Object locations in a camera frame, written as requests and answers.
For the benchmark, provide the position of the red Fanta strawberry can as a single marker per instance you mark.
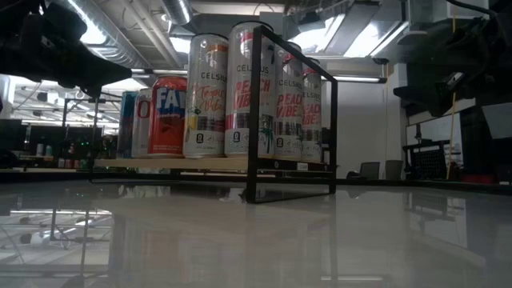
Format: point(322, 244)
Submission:
point(168, 120)

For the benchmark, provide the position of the silver can with red print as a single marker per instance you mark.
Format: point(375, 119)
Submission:
point(142, 124)

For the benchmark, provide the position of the green background can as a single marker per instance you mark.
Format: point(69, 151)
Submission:
point(49, 150)

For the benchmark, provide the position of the ceiling light tube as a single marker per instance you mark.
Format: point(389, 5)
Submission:
point(356, 79)
point(160, 72)

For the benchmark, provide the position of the wooden shelf with black frame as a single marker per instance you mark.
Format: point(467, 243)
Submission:
point(180, 162)

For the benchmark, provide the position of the white paper sign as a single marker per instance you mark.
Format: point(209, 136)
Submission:
point(466, 6)

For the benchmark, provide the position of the silver ventilation duct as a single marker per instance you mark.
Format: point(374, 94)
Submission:
point(116, 40)

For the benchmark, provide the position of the ceiling light panel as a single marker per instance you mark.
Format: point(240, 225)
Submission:
point(180, 45)
point(360, 36)

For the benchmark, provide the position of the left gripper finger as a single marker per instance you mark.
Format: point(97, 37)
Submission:
point(106, 76)

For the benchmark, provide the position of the grey office chair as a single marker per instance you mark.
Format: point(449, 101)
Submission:
point(369, 170)
point(394, 170)

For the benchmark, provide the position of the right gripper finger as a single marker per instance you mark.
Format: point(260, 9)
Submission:
point(430, 94)

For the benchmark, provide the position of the blue silver Red Bull can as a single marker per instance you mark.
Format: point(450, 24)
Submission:
point(127, 124)

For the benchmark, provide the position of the round silver duct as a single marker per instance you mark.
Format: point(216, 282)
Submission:
point(178, 10)

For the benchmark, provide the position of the black perforated rack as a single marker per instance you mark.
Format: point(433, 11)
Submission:
point(430, 162)

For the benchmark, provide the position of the black partition panel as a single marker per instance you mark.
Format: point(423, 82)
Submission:
point(48, 138)

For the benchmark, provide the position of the white background can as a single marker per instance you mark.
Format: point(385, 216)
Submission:
point(40, 150)

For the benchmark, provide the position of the red background can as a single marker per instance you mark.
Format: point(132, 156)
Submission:
point(67, 163)

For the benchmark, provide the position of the Celsius Tropical Vibe can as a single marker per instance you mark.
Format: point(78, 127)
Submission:
point(206, 120)

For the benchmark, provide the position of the red storage bin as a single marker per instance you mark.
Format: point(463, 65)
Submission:
point(478, 178)

